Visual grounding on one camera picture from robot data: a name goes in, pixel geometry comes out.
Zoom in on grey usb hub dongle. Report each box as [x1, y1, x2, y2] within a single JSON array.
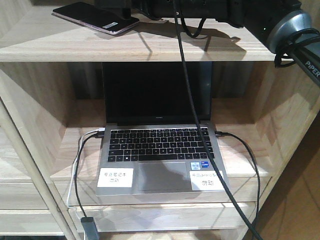
[[80, 216, 100, 240]]

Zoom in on black laptop cable left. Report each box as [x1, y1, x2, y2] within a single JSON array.
[[73, 133, 106, 220]]

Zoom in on black laptop cable right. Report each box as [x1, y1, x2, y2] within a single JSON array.
[[214, 130, 262, 227]]

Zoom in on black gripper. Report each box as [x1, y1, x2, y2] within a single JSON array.
[[94, 0, 244, 27]]

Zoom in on wooden shelf unit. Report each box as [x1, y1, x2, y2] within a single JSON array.
[[0, 0, 320, 240]]

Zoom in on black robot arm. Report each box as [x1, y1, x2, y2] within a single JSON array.
[[94, 0, 320, 85]]

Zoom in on white laptop cable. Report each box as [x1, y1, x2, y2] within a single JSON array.
[[66, 127, 106, 208]]

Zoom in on black laptop cable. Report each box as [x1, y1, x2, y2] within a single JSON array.
[[73, 133, 106, 220], [214, 130, 262, 227]]

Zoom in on black foldable smartphone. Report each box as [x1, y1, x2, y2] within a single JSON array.
[[52, 2, 140, 36]]

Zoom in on silver laptop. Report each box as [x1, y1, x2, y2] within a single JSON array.
[[96, 62, 227, 196]]

